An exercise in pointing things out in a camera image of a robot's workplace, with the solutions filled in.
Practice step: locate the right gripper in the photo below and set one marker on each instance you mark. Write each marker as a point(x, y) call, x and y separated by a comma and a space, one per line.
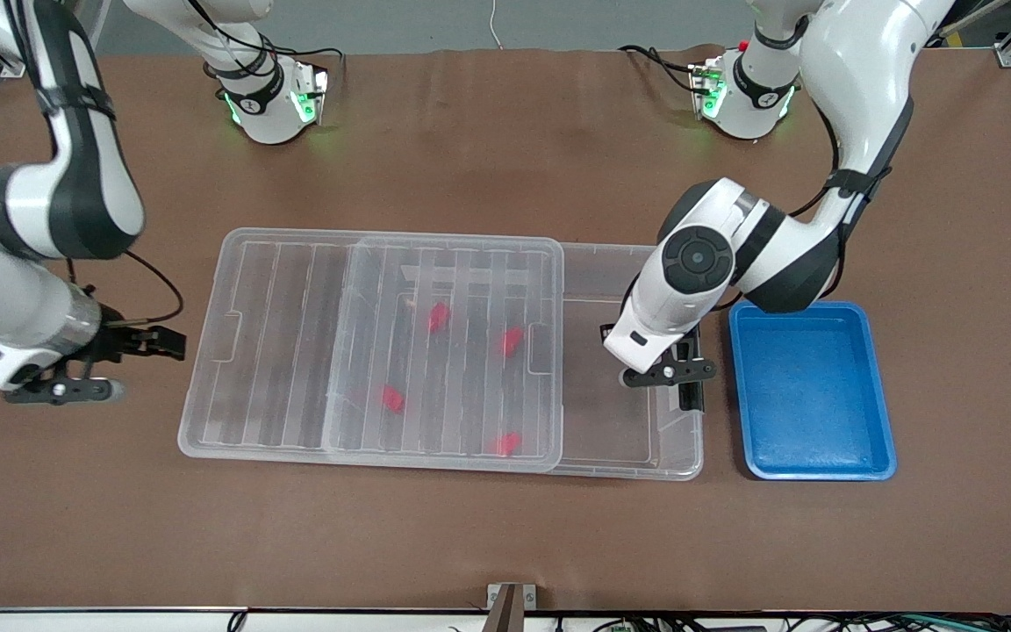
point(116, 342)

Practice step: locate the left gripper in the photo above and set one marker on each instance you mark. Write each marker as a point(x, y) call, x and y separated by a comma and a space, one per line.
point(691, 394)

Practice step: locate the clear plastic box lid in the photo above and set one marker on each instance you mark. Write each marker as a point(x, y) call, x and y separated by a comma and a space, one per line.
point(277, 386)

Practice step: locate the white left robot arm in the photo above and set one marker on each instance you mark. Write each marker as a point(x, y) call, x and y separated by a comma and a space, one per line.
point(856, 79)

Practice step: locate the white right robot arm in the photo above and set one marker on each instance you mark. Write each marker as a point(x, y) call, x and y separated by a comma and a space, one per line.
point(84, 175)

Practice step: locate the clear plastic storage box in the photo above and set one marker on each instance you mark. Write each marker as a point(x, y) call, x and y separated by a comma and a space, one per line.
point(611, 439)

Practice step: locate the red block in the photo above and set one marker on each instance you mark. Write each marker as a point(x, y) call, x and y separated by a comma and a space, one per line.
point(438, 318)
point(392, 399)
point(507, 444)
point(511, 342)

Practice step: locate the blue plastic tray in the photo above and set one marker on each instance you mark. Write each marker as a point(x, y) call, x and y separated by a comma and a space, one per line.
point(808, 395)

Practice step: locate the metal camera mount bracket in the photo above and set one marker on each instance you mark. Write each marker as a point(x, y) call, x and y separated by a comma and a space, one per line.
point(511, 607)

